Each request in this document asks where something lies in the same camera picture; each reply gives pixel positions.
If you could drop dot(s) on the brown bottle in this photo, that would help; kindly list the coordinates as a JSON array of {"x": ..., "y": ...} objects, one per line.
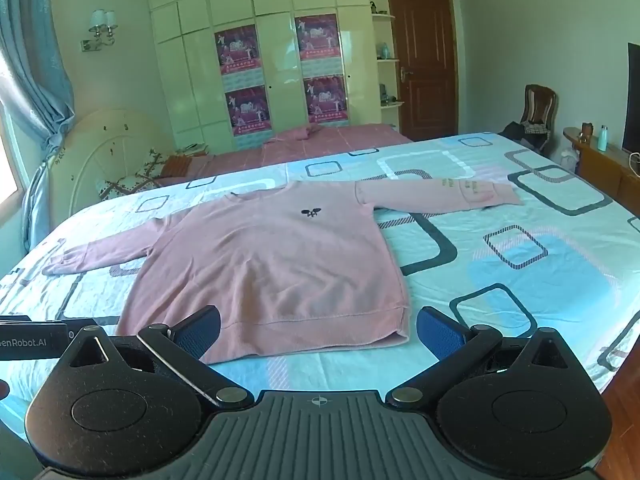
[{"x": 586, "y": 132}]

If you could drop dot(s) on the cream round headboard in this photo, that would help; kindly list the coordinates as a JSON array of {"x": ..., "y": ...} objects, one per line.
[{"x": 100, "y": 135}]

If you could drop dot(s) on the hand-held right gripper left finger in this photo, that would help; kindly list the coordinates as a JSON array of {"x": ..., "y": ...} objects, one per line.
[{"x": 199, "y": 332}]

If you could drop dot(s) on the bed with patterned sheet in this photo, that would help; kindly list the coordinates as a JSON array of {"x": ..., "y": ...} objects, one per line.
[{"x": 500, "y": 270}]

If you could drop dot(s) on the wooden chair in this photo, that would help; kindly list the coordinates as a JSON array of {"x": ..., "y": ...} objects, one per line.
[{"x": 540, "y": 100}]

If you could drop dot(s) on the cream wardrobe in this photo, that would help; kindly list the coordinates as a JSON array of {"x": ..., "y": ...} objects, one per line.
[{"x": 280, "y": 60}]

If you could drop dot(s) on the crumpled pink cloth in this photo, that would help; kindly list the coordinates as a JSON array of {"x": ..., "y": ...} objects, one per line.
[{"x": 295, "y": 134}]

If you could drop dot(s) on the blue curtain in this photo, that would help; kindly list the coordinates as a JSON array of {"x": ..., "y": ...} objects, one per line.
[{"x": 30, "y": 60}]

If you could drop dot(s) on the pink wall poster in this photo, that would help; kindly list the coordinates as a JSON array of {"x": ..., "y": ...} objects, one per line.
[
  {"x": 325, "y": 99},
  {"x": 239, "y": 50},
  {"x": 248, "y": 110},
  {"x": 317, "y": 36}
]

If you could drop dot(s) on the cream corner shelf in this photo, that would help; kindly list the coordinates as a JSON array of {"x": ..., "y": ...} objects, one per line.
[{"x": 385, "y": 62}]

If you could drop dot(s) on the window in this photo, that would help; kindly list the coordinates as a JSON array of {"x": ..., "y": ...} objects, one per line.
[{"x": 9, "y": 160}]

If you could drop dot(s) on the wooden cabinet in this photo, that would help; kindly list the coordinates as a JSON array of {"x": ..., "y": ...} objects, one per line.
[{"x": 610, "y": 175}]

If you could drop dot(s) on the pink checked bed sheet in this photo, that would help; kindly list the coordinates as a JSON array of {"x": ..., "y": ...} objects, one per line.
[{"x": 350, "y": 142}]

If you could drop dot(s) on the black television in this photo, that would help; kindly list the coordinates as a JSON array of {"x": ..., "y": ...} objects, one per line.
[{"x": 632, "y": 100}]

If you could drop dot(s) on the wall lamp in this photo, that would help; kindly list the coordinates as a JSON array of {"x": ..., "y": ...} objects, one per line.
[{"x": 102, "y": 25}]

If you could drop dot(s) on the orange striped pillow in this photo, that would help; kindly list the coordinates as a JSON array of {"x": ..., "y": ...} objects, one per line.
[{"x": 185, "y": 165}]

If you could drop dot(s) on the teal bottle on shelf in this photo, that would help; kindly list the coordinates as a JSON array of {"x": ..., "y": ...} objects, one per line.
[{"x": 386, "y": 51}]

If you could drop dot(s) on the teal water bottle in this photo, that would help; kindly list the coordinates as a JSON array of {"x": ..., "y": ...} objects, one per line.
[{"x": 603, "y": 139}]

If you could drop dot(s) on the brown wooden door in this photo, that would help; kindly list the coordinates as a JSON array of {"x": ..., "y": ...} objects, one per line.
[{"x": 425, "y": 60}]

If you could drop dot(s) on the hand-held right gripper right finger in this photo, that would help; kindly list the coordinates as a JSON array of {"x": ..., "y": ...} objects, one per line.
[{"x": 440, "y": 335}]

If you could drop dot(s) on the stack of books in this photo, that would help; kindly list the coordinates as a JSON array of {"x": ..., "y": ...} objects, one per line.
[{"x": 192, "y": 149}]

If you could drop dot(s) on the pink sweatshirt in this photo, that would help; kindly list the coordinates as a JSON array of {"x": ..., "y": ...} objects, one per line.
[{"x": 280, "y": 260}]

